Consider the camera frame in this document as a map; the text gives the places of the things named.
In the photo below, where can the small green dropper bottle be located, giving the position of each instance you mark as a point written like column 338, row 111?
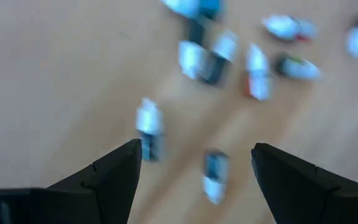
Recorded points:
column 185, row 6

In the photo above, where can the white tube red green cap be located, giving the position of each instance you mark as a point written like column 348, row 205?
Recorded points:
column 283, row 27

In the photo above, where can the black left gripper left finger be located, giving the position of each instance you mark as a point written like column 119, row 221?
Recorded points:
column 110, row 193

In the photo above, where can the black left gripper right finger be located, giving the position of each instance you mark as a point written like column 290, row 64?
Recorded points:
column 300, row 199

